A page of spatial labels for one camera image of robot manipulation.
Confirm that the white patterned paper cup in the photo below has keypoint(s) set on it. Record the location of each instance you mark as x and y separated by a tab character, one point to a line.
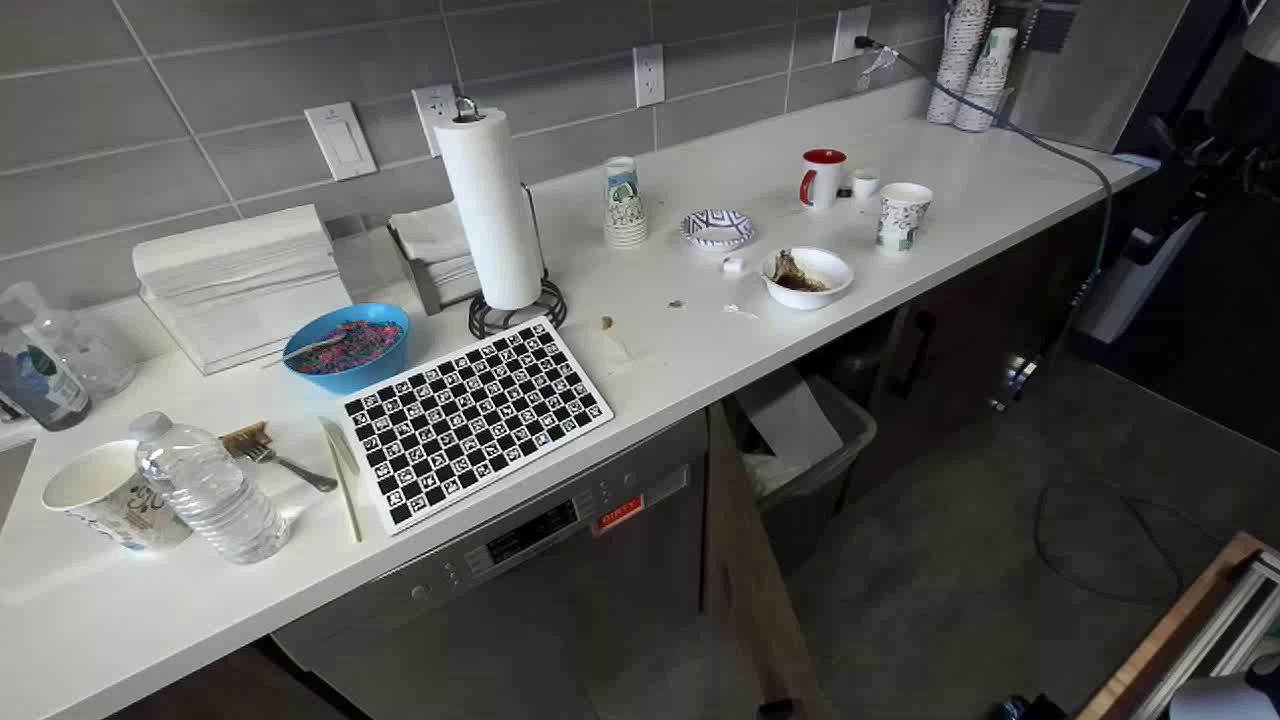
903	215

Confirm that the metal napkin holder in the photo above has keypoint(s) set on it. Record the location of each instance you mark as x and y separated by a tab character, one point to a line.
436	254

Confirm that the wooden cabinet door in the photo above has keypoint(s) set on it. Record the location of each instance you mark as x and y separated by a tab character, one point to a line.
747	584

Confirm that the wooden chopsticks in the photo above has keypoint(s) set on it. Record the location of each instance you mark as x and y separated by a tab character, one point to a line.
343	456

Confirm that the metal fork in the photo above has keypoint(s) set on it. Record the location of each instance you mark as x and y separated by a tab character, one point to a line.
259	445

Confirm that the red and white mug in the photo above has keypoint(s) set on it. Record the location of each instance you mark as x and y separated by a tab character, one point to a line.
821	176

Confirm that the grey trash bin with bag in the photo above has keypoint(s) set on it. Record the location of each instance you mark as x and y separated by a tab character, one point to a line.
802	436

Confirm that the black white checkered mat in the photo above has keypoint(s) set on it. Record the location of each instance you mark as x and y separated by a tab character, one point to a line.
472	419

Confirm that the black wire towel holder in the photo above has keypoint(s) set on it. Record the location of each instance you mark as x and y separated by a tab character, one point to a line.
551	303

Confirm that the blue bowl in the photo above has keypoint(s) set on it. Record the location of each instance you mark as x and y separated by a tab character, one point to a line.
348	349

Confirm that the small white cup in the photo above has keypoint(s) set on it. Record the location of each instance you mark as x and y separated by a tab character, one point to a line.
865	185

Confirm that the clear plastic water bottle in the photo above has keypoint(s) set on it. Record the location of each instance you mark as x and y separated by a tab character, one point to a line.
208	489

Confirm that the small upside-down paper cup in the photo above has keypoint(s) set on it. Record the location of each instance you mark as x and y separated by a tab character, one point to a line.
620	206

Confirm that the white paper towel roll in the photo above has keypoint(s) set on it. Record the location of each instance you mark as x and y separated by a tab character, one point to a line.
493	211

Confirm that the stack of paper cups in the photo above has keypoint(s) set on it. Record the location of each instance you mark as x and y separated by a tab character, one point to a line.
965	31

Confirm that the stainless dishwasher front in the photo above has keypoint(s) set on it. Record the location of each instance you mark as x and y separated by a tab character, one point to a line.
530	614

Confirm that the clear plastic container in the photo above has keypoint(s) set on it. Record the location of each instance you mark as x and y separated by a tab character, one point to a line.
58	367

